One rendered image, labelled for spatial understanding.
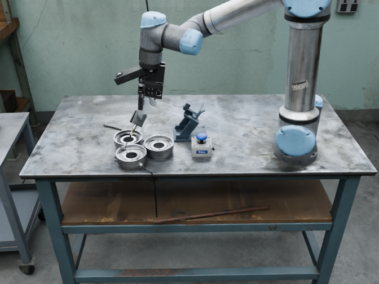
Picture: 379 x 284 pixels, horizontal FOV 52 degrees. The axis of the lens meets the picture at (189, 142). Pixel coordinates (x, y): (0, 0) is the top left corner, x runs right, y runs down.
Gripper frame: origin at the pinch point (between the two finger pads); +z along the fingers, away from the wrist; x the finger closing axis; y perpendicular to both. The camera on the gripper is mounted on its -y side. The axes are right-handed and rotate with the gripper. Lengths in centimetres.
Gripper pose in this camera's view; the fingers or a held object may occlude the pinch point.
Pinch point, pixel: (139, 114)
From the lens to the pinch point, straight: 137.3
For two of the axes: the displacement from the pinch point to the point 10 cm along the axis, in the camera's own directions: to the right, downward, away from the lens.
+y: 9.9, 1.1, 0.8
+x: 0.0, -5.5, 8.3
